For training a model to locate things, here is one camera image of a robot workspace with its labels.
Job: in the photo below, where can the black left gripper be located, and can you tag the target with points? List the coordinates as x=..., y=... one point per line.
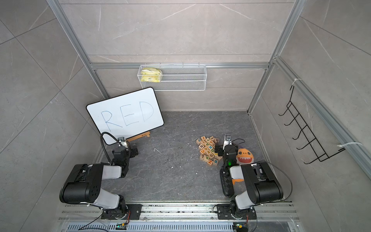
x=132, y=153

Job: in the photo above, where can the pile of wooden letter blocks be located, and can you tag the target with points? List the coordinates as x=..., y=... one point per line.
x=206, y=150

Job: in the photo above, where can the black wall hook rack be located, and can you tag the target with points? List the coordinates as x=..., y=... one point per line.
x=306, y=132

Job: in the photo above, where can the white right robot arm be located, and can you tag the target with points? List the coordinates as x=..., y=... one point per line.
x=246, y=182

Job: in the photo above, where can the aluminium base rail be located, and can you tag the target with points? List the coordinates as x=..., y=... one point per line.
x=185, y=216

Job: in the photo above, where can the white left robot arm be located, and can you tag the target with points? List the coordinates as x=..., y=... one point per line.
x=83, y=185

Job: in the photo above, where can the whiteboard with RED written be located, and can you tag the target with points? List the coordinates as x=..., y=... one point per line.
x=127, y=115

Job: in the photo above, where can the white wire mesh basket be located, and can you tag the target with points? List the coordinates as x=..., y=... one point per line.
x=177, y=77

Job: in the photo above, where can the wooden whiteboard stand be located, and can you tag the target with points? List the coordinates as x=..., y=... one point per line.
x=146, y=134

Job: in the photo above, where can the orange shark plush toy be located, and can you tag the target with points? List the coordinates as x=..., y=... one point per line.
x=244, y=159

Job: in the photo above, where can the yellow packet in basket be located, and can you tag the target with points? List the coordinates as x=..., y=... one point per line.
x=151, y=75

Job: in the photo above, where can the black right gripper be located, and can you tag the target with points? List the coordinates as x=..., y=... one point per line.
x=219, y=149

